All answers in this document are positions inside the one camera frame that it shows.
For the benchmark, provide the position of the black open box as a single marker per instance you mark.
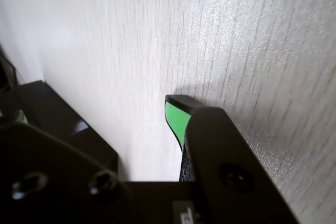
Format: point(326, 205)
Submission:
point(105, 148)

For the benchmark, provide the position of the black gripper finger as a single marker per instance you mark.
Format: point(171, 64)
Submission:
point(52, 182)
point(223, 155)

